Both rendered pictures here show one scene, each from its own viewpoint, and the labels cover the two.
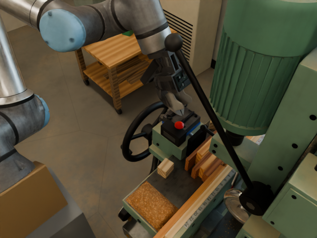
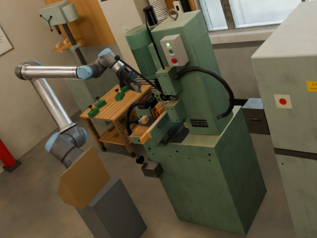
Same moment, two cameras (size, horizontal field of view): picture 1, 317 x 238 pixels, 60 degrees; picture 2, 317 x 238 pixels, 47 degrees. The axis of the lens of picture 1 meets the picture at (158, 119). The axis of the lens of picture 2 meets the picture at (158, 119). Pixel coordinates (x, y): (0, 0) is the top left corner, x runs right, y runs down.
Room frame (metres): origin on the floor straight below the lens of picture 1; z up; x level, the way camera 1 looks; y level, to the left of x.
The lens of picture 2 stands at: (-1.72, -0.18, 2.05)
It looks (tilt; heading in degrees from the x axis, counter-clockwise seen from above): 28 degrees down; 2
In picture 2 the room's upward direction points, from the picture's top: 23 degrees counter-clockwise
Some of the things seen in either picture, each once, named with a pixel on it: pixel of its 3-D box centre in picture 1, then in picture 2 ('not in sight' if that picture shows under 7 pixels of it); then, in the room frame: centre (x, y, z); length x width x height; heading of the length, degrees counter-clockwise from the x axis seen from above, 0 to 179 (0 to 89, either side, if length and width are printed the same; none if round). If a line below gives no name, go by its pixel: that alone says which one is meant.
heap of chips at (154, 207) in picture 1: (152, 201); (141, 130); (0.35, 0.02, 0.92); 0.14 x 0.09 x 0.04; 47
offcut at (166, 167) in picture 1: (165, 168); (145, 119); (0.46, -0.02, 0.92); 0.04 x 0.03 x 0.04; 143
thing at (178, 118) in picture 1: (178, 122); (145, 100); (0.60, -0.07, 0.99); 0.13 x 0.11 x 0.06; 137
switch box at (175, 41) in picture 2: not in sight; (174, 51); (0.14, -0.35, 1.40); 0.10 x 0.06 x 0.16; 47
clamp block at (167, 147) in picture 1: (179, 135); (149, 108); (0.60, -0.07, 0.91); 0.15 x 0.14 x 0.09; 137
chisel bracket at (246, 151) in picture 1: (235, 152); (166, 95); (0.45, -0.22, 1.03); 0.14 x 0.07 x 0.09; 47
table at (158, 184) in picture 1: (196, 156); (160, 114); (0.54, -0.14, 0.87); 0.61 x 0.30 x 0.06; 137
